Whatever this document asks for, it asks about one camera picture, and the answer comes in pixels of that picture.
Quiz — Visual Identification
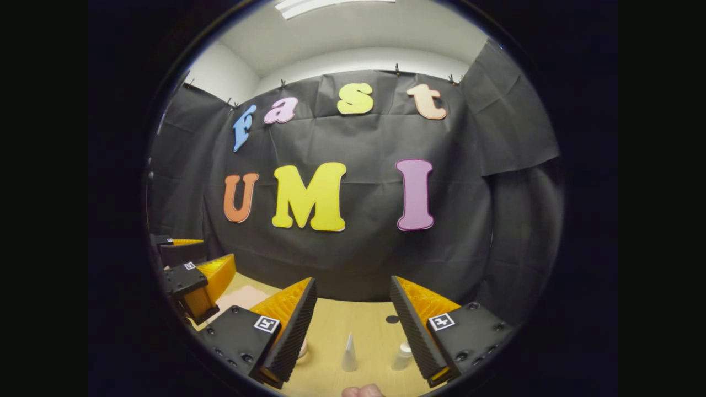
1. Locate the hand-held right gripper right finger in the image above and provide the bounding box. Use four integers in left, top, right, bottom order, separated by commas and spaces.
390, 275, 517, 388

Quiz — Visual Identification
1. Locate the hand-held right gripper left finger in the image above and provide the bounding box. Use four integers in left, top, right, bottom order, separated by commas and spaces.
197, 277, 318, 390

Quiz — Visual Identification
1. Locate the white pump bottle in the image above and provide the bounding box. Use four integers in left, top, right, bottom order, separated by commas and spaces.
392, 340, 413, 371

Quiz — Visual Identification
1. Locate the white cosmetic tube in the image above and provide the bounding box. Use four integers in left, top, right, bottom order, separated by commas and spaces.
341, 332, 358, 372

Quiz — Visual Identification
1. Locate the black backdrop cloth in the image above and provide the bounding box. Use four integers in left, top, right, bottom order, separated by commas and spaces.
146, 39, 564, 326

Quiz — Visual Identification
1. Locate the ceiling light panel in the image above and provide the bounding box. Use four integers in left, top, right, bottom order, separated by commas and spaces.
275, 0, 397, 20

